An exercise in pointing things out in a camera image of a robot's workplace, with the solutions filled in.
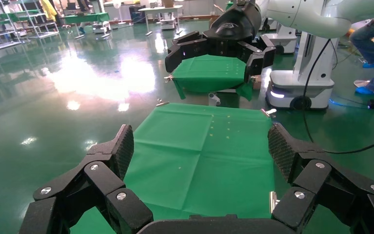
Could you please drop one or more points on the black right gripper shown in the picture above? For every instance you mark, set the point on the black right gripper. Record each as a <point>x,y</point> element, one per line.
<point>235,25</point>

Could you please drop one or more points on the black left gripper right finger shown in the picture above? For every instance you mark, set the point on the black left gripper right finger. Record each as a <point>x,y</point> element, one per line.
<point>329,193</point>

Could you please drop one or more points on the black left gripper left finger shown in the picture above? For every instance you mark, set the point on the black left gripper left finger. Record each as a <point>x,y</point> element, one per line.
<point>86,193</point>

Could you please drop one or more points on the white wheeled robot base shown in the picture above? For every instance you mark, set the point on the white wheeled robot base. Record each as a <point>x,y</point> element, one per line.
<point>303,87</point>

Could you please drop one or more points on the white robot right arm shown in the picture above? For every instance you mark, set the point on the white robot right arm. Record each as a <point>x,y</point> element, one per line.
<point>309,16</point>

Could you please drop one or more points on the small brown box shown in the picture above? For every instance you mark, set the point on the small brown box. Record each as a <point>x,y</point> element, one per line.
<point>257,82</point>

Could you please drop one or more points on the plain green tablecloth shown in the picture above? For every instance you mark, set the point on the plain green tablecloth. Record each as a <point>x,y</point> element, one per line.
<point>209,72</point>

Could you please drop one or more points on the silver metal binder clip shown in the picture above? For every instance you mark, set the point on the silver metal binder clip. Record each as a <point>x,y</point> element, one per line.
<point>272,202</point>
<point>162,103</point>
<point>268,112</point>
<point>168,78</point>

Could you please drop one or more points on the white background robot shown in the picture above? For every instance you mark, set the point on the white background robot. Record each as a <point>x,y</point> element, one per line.
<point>282,40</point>

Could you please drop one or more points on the white low cart robot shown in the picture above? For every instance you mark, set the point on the white low cart robot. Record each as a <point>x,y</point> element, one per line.
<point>101,27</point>
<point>168,23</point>

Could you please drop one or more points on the white background table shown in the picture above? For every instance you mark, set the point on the white background table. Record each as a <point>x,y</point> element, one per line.
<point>161,9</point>

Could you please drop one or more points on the black bin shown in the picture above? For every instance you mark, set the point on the black bin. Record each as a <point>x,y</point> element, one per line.
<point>137,14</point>

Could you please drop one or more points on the green tablecloth with star marks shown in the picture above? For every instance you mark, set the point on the green tablecloth with star marks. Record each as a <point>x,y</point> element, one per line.
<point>190,161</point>

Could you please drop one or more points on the blue shoe cover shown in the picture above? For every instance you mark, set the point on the blue shoe cover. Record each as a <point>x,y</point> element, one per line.
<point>372,65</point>
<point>366,90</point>

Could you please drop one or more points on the white round stool base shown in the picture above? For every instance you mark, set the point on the white round stool base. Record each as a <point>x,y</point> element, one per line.
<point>361,83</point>

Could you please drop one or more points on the green covered background table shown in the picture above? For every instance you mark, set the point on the green covered background table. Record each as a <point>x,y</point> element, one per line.
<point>86,17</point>

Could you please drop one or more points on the person in blue jeans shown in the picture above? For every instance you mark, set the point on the person in blue jeans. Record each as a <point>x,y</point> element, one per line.
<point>367,42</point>

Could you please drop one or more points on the yellow hanging garment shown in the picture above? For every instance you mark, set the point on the yellow hanging garment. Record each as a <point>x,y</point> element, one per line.
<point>48,9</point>

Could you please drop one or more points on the white pedestal fan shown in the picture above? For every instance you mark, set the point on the white pedestal fan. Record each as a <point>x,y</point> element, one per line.
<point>118,6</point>

